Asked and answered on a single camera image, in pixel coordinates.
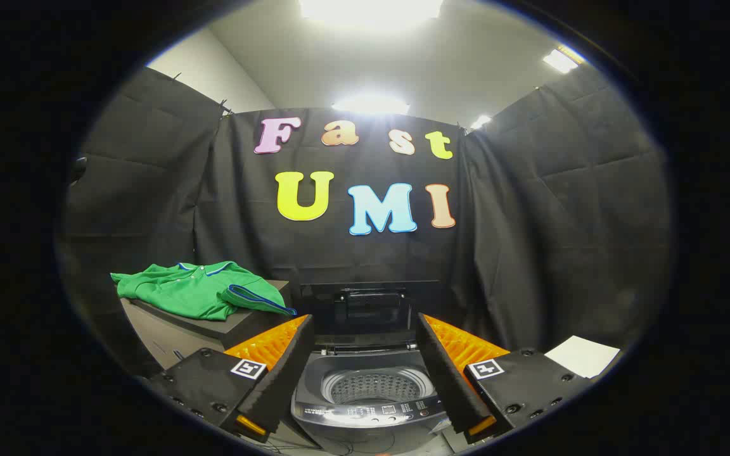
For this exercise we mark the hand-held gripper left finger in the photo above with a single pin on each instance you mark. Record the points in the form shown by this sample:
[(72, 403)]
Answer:
[(289, 367)]

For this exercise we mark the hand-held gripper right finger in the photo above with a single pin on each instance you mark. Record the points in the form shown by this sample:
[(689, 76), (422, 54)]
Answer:
[(444, 373)]

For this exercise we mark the grey washing machine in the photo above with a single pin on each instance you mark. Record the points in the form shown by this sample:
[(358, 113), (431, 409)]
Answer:
[(368, 415)]

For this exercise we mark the green polo shirt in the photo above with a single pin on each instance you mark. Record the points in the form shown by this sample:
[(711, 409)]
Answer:
[(181, 291)]

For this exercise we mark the black backdrop cloth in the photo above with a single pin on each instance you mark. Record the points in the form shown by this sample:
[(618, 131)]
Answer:
[(352, 259)]

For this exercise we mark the white paper sheet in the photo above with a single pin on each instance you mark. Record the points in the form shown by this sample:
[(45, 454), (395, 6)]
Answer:
[(582, 356)]

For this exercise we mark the small ceiling light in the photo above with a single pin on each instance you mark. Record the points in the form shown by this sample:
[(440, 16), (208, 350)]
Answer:
[(481, 121)]

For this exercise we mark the ceiling light panel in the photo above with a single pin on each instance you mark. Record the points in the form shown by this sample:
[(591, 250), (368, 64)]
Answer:
[(371, 104)]

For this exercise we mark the rectangular ceiling light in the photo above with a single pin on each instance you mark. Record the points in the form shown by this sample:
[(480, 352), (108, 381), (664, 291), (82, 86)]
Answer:
[(561, 60)]

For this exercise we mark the large bright ceiling light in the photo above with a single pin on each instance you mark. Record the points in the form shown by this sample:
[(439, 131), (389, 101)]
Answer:
[(371, 9)]

